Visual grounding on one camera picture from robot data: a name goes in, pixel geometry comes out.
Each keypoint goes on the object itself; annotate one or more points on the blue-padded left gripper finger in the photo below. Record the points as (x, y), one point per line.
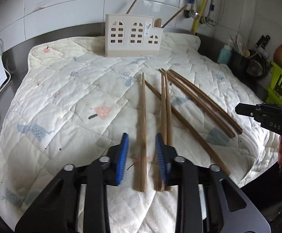
(208, 200)
(56, 207)

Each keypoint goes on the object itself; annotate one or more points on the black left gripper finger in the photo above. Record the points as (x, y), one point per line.
(245, 109)

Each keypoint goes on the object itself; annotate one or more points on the long diagonal wooden chopstick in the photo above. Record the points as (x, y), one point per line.
(194, 133)

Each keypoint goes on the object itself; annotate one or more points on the black kitchen knife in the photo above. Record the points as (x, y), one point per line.
(262, 42)

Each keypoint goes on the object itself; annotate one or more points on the green plastic basket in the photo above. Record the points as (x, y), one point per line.
(275, 87)

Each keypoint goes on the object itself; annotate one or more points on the black utensil pot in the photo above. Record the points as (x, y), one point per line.
(254, 66)

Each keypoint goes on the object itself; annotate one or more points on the teal soap bottle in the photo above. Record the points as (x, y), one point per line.
(225, 54)

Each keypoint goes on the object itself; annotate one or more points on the white quilted mat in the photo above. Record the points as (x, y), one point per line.
(74, 103)

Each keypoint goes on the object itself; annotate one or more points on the metal water valve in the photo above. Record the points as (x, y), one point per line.
(204, 19)

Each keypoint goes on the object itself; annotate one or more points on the white house-shaped utensil holder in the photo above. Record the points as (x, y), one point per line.
(131, 36)

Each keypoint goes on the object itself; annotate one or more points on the chopstick in holder left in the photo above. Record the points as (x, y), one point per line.
(132, 5)

